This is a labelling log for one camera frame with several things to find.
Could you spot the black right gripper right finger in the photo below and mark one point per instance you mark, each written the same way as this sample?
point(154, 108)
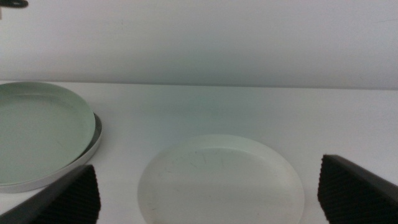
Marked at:
point(354, 196)

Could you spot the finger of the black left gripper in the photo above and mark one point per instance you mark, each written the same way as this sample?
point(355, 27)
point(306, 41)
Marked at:
point(21, 3)

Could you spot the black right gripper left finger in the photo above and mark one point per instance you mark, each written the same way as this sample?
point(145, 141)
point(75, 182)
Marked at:
point(68, 202)

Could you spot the grey shallow bowl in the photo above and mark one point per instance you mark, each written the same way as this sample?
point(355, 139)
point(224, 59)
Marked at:
point(18, 188)

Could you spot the pale green shallow bowl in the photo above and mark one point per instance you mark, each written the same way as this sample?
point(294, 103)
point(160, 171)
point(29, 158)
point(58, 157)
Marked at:
point(40, 133)

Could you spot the white shallow bowl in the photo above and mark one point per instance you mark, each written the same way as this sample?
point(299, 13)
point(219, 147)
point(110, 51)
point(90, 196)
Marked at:
point(217, 186)

